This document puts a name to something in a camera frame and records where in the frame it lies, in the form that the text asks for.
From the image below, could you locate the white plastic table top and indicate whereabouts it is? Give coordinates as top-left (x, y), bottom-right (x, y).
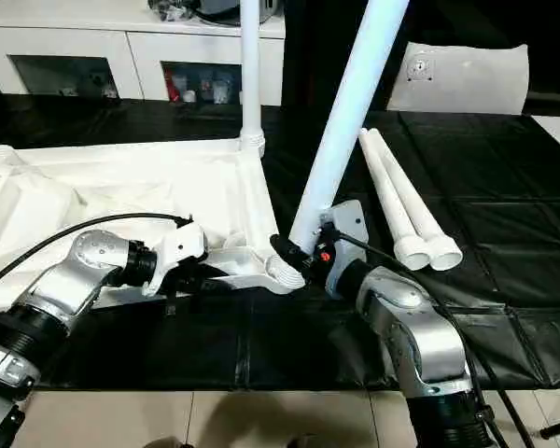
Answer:
top-left (0, 137), bottom-right (309, 324)

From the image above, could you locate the white plastic table leg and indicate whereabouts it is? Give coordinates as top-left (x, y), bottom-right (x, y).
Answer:
top-left (358, 129), bottom-right (433, 273)
top-left (266, 0), bottom-right (412, 287)
top-left (368, 129), bottom-right (464, 273)
top-left (238, 0), bottom-right (266, 158)

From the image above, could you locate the dark right robot foot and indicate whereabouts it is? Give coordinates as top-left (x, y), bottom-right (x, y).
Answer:
top-left (284, 433), bottom-right (319, 448)

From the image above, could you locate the black work mat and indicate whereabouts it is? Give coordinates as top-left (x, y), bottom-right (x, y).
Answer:
top-left (0, 92), bottom-right (560, 394)

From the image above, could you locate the black cabinet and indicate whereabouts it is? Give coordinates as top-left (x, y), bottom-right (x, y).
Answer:
top-left (284, 0), bottom-right (412, 114)

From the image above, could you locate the white cabinet with glass doors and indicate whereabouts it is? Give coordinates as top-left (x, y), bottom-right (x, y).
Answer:
top-left (0, 0), bottom-right (288, 109)

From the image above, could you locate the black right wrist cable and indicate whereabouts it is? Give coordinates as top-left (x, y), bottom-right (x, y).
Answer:
top-left (325, 227), bottom-right (529, 448)

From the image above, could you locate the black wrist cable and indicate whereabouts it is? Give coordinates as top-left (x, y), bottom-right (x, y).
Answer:
top-left (325, 227), bottom-right (529, 448)
top-left (0, 212), bottom-right (196, 296)

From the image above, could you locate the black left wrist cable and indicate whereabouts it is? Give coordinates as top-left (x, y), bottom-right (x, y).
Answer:
top-left (0, 212), bottom-right (196, 296)

